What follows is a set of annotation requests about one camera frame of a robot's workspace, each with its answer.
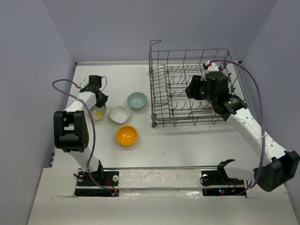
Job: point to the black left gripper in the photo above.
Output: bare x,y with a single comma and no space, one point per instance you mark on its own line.
104,100

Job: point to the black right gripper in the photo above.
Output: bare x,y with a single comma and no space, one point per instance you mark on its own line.
192,90

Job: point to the blue yellow patterned bowl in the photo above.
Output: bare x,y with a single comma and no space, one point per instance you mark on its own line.
97,113

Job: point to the orange flower patterned bowl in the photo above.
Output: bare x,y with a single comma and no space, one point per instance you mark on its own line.
207,105

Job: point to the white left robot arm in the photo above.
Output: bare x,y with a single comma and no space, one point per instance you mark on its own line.
74,127

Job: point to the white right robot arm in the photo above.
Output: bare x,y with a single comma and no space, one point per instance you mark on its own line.
276,165

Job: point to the white square bowl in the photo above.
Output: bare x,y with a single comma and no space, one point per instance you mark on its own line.
120,114

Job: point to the teal green bowl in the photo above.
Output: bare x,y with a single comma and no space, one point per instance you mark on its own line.
137,100

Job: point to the orange yellow bowl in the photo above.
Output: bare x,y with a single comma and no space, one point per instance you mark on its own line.
126,135

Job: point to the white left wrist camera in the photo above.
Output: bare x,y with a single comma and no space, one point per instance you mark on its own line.
82,84

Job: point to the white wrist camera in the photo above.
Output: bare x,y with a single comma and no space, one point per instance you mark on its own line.
210,67
82,84

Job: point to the grey wire dish rack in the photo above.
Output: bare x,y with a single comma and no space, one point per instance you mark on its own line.
171,72

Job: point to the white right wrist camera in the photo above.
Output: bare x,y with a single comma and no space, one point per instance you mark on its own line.
210,67

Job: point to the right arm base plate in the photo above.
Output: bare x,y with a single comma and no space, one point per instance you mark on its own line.
214,184

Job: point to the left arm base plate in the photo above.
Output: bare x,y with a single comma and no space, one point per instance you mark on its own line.
107,186

